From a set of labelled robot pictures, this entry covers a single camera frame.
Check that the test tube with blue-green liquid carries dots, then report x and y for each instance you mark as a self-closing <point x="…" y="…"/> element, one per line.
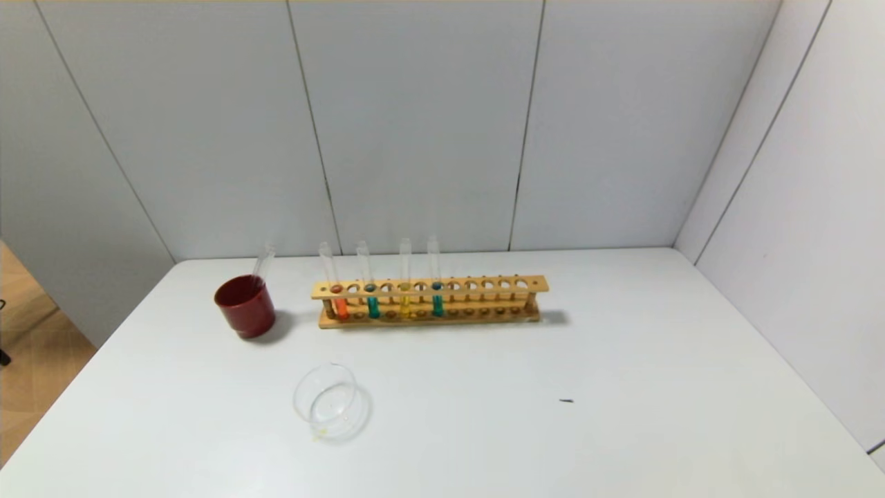
<point x="437" y="304"/>
<point x="373" y="306"/>

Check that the test tube with red liquid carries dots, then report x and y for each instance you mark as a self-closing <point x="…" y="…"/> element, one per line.
<point x="341" y="308"/>

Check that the test tube with yellow liquid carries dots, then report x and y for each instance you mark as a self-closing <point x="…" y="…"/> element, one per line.
<point x="404" y="304"/>

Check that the wooden test tube rack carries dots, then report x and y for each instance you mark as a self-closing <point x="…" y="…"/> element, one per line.
<point x="541" y="283"/>

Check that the empty clear glass tube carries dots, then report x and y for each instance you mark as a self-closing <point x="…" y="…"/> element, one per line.
<point x="263" y="261"/>

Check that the clear glass beaker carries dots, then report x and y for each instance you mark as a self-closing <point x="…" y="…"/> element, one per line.
<point x="332" y="409"/>

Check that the dark red cup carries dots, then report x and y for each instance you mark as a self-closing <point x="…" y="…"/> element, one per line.
<point x="249" y="315"/>

